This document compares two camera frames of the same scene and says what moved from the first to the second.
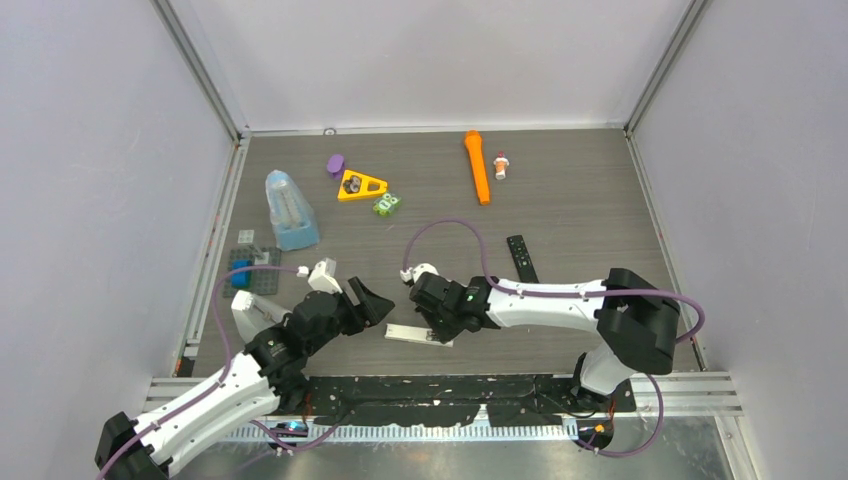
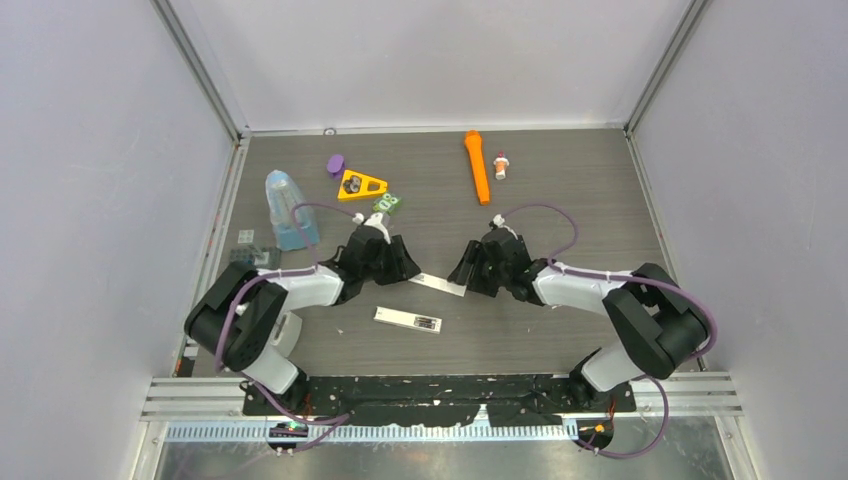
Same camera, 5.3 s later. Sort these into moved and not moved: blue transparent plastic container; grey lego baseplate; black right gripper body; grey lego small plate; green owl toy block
Moved: black right gripper body
Not moved: grey lego baseplate; green owl toy block; blue transparent plastic container; grey lego small plate
